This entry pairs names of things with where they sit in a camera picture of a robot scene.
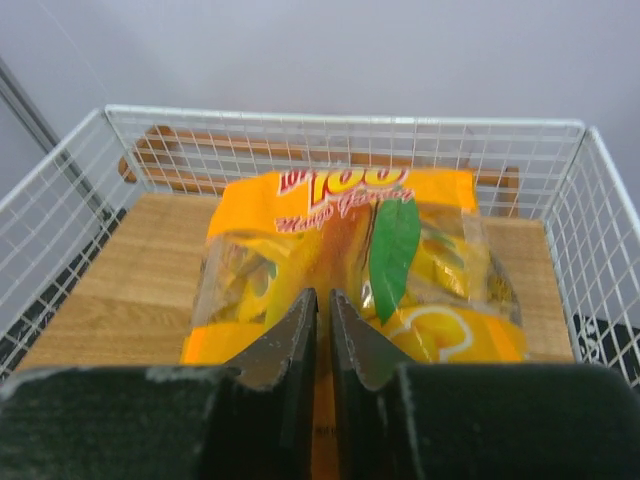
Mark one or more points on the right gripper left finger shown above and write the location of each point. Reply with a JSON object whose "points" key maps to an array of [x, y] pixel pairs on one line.
{"points": [[250, 417]]}

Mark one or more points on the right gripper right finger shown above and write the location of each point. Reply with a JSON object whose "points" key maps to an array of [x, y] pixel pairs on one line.
{"points": [[397, 418]]}

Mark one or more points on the yellow mango candy bag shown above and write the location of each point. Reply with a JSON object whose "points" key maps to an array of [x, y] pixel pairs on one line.
{"points": [[406, 246]]}

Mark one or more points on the brown wooden rack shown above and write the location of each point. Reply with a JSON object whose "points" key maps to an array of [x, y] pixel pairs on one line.
{"points": [[203, 162]]}

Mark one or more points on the white wire wooden shelf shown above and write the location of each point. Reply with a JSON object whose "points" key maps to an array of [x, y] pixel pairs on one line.
{"points": [[100, 271]]}

